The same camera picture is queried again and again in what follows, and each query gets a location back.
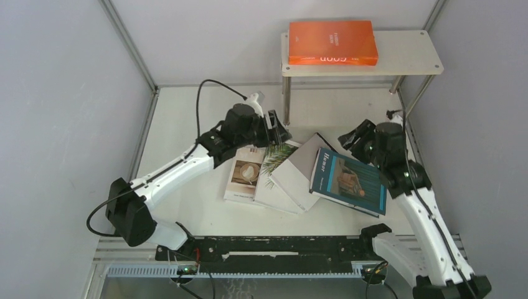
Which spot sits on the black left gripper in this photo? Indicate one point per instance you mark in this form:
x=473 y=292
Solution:
x=281 y=136

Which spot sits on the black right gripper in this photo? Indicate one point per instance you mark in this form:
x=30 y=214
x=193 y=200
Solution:
x=365 y=128

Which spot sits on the teal Humor book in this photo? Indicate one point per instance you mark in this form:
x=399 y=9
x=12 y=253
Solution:
x=348 y=182

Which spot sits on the orange hardcover book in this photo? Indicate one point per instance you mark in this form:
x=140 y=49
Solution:
x=332 y=43

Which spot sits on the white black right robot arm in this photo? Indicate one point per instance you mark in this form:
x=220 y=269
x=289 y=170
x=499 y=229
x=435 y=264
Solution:
x=442 y=272

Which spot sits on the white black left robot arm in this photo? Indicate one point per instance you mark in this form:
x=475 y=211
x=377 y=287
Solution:
x=130 y=204

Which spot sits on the coffee cover book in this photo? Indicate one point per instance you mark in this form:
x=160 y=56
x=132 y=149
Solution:
x=244 y=174

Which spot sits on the grey white plain book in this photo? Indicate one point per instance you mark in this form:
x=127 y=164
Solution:
x=293 y=176

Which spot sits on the white raised shelf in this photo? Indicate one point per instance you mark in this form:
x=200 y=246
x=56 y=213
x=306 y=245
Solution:
x=340 y=95

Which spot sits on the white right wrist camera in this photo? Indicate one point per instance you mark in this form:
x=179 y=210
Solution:
x=395 y=116

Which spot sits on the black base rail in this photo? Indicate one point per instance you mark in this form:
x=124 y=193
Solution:
x=306 y=255

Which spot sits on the aluminium frame rail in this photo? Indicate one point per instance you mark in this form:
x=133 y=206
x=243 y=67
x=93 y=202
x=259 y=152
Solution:
x=123 y=33

